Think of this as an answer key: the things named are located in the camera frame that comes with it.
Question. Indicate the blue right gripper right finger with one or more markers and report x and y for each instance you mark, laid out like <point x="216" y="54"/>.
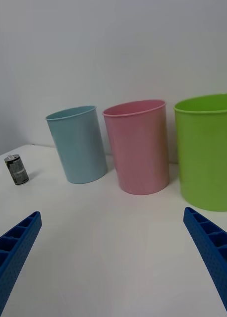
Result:
<point x="215" y="255"/>

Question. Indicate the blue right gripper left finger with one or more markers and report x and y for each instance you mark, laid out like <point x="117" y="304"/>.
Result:
<point x="12" y="257"/>

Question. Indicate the black drink can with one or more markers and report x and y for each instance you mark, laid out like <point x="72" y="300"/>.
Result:
<point x="17" y="171"/>

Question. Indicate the green plastic bin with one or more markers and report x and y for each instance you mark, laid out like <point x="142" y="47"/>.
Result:
<point x="205" y="158"/>

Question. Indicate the pink plastic bin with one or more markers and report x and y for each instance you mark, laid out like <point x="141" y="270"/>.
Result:
<point x="140" y="151"/>

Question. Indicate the pale blue plastic bin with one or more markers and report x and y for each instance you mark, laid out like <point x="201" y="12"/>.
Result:
<point x="78" y="146"/>

